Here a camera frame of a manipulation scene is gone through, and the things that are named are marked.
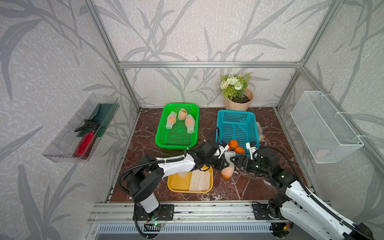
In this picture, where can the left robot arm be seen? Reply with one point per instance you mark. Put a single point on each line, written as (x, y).
(141, 180)

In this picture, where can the yellow plastic tray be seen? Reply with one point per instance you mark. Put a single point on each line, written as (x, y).
(181, 185)

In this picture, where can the red black spray bottle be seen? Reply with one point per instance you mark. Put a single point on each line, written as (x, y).
(87, 142)

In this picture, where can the white wire mesh basket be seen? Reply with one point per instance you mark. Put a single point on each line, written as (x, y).
(324, 129)

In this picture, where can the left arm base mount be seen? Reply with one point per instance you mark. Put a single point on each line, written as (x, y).
(164, 212)

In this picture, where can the aluminium front rail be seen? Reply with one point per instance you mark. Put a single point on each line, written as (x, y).
(184, 212)

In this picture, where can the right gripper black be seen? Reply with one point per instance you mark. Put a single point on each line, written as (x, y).
(242, 159)

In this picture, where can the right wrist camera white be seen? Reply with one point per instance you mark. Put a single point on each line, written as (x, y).
(251, 147)

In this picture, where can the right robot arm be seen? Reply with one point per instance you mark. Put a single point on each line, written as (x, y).
(297, 204)

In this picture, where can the dark green dustpan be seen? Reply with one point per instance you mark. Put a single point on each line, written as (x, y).
(99, 119)

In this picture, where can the teal plastic basket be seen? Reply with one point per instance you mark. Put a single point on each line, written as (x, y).
(238, 125)

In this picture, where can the white yellow work glove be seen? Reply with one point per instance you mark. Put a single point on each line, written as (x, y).
(260, 132)

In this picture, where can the clear plastic wall bin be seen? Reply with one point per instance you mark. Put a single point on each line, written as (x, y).
(79, 138)

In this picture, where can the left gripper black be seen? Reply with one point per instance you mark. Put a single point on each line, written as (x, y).
(221, 162)

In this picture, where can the green plastic basket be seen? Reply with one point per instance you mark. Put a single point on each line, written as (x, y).
(178, 137)

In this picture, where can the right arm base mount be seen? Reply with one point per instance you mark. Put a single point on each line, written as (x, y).
(261, 212)

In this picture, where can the potted white flower plant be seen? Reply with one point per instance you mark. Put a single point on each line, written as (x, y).
(235, 91)

